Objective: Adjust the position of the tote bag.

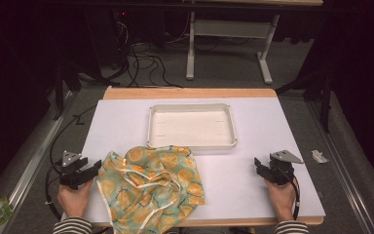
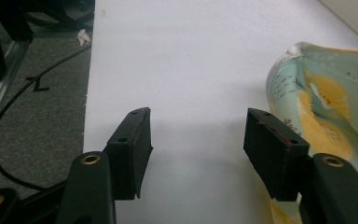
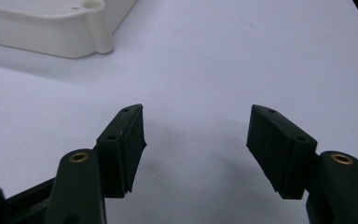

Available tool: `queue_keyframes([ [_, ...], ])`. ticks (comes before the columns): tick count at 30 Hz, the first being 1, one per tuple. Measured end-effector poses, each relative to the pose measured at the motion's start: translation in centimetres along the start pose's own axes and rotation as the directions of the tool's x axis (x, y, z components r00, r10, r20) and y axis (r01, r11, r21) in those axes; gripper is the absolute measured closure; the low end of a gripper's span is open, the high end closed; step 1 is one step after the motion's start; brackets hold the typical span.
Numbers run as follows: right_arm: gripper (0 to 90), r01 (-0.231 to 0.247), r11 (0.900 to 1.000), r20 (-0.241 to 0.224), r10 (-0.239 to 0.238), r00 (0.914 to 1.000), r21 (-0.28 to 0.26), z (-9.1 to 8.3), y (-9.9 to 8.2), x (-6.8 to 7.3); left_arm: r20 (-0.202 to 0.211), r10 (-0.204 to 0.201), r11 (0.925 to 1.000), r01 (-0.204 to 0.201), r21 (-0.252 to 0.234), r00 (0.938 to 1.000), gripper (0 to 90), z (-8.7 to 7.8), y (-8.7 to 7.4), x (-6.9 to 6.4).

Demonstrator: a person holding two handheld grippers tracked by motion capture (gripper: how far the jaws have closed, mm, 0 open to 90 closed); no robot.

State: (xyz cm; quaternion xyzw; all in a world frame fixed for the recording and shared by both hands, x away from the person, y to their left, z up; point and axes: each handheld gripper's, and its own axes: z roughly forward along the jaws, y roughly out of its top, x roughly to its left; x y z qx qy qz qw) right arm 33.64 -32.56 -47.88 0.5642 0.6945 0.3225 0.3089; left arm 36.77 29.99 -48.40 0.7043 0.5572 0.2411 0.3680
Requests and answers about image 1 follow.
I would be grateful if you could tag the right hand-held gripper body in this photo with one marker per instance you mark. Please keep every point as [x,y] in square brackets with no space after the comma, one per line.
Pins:
[282,169]

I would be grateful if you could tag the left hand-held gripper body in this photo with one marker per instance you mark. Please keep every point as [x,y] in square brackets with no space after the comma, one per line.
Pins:
[69,169]

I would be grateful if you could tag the orange-print green cloth bag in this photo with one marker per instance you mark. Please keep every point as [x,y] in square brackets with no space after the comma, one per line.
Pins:
[156,188]

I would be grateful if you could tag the white plastic tray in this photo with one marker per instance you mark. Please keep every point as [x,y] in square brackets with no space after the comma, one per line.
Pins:
[191,126]

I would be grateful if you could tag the person's right hand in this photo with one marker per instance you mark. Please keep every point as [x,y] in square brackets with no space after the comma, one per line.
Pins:
[284,201]

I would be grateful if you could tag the person's left hand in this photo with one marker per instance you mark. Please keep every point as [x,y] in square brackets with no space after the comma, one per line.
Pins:
[74,201]

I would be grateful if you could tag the white table mat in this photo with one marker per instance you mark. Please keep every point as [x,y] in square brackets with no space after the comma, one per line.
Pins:
[240,185]

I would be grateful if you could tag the crumpled white paper scrap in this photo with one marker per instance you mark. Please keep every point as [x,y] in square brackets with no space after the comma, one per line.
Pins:
[319,157]

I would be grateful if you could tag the black metal stand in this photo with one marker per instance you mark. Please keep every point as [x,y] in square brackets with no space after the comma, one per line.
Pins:
[325,104]
[59,91]

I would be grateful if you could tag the metal floor rail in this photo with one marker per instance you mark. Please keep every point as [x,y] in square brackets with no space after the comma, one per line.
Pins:
[341,162]
[35,162]

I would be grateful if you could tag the white metal desk frame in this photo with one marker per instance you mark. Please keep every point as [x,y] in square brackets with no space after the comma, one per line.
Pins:
[230,28]

